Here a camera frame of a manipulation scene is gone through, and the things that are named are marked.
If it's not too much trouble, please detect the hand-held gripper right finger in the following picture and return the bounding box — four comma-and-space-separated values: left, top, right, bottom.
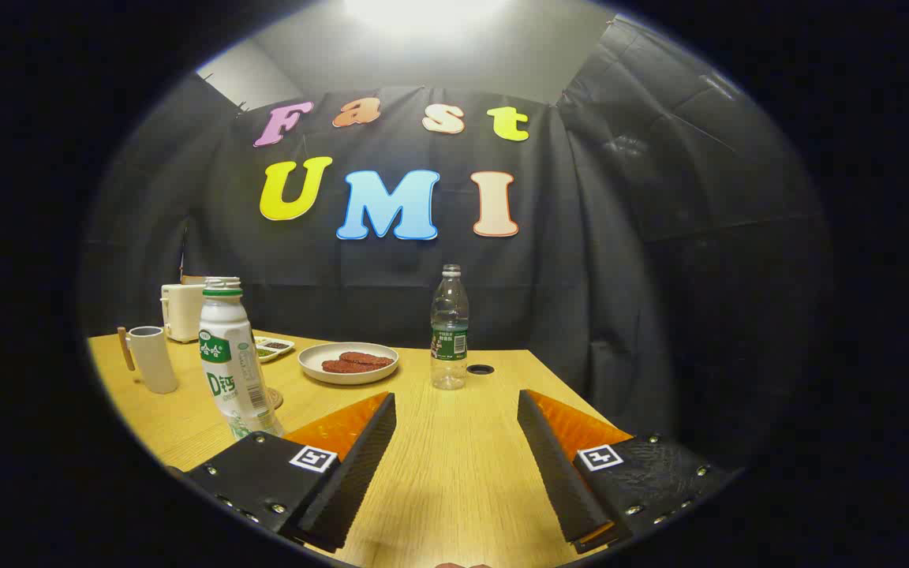
517, 389, 731, 555

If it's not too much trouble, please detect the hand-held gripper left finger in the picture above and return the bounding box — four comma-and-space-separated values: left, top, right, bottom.
185, 391, 398, 553

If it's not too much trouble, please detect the white juice bottle green label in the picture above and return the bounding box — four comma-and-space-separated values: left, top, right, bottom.
199, 277, 285, 439

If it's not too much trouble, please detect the white cup wooden handle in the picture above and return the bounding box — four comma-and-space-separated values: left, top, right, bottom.
117, 326, 179, 394

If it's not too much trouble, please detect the clear plastic water bottle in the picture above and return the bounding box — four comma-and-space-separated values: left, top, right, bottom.
430, 264, 470, 391

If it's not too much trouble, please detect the wooden table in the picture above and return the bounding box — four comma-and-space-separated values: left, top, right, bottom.
88, 330, 637, 568

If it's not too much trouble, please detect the white round plate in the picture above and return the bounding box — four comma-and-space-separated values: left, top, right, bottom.
298, 342, 399, 385

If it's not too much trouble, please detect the white divided bean dish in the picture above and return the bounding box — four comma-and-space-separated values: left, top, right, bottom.
253, 337, 296, 363

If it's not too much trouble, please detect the cream toaster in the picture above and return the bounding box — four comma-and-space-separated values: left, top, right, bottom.
161, 282, 207, 343

